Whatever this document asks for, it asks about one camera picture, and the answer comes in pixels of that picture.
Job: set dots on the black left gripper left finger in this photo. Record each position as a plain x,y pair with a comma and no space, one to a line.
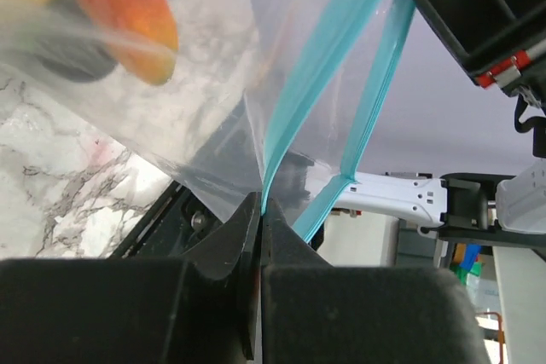
199,307

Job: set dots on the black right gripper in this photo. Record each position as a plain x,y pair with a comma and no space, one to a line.
498,42

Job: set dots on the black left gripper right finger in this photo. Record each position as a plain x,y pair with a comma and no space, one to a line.
313,312

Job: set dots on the clear zip top bag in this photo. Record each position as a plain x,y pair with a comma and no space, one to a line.
262,97

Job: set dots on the dark purple toy mangosteen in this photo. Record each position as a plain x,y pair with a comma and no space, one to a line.
74,58

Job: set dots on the orange red toy mango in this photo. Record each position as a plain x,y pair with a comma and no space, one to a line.
151,22

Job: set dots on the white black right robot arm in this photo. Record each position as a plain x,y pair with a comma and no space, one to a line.
484,209

